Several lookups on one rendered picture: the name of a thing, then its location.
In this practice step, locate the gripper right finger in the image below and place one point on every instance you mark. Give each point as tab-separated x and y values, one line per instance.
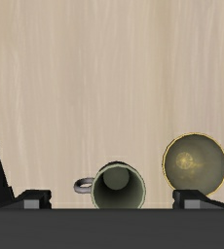
190	199

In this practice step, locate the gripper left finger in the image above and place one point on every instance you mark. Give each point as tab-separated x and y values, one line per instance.
36	198

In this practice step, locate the olive bowl with yellow rim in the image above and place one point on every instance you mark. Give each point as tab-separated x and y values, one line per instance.
198	163

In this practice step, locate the grey-green mug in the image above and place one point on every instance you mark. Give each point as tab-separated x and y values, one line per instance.
117	191

